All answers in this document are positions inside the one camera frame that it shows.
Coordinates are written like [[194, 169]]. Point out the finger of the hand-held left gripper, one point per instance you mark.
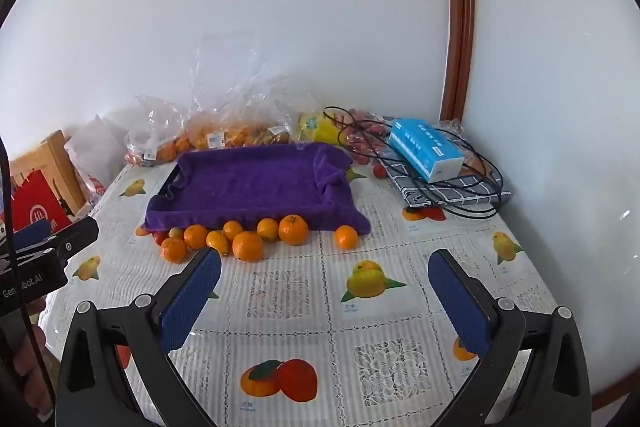
[[75, 237], [30, 234]]

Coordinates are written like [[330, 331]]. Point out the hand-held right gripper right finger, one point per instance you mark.
[[460, 302]]

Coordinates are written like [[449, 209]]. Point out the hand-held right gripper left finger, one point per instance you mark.
[[192, 297]]

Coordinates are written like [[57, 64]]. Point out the oval orange mandarin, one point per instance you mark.
[[217, 243]]

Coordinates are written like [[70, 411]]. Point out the small green-brown fruit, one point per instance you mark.
[[175, 233]]

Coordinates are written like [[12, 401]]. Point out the small red fruit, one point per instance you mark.
[[379, 170], [159, 238]]

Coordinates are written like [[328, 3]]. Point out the large bumpy mandarin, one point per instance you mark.
[[247, 246]]

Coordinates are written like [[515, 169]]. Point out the black tray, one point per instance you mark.
[[170, 181]]

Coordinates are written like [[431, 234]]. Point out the person's left hand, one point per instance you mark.
[[35, 372]]

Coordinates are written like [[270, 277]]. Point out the red paper bag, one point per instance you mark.
[[35, 202]]

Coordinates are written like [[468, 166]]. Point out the wooden chair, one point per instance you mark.
[[55, 162]]

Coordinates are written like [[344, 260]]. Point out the white plastic bag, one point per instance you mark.
[[95, 147]]

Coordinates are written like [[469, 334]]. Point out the grey checked cloth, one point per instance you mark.
[[450, 194]]

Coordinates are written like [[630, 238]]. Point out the clear bag of mixed fruit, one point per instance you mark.
[[160, 149]]

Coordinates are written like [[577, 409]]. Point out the purple towel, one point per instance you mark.
[[250, 187]]

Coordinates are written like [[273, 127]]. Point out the blue tissue pack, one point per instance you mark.
[[420, 147]]

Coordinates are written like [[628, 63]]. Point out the clear bag of kumquats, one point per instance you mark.
[[225, 134]]

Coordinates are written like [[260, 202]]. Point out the clear bag of brown longans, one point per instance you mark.
[[272, 138]]

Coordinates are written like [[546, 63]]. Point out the clear bag of red fruit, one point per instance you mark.
[[360, 142]]

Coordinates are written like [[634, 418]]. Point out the yellow package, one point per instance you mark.
[[320, 129]]

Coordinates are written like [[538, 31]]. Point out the brown wooden door frame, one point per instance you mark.
[[460, 7]]

